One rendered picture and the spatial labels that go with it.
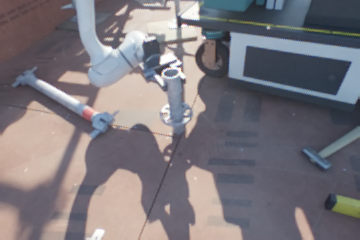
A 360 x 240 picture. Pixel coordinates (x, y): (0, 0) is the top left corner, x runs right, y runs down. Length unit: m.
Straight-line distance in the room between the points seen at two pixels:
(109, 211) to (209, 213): 0.30
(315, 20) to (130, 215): 0.85
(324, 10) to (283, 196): 0.59
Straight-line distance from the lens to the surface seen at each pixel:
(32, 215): 0.91
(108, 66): 0.96
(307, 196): 0.83
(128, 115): 1.04
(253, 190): 0.80
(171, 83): 0.75
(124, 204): 0.80
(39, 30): 1.98
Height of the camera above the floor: 0.69
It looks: 42 degrees down
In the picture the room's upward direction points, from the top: 6 degrees counter-clockwise
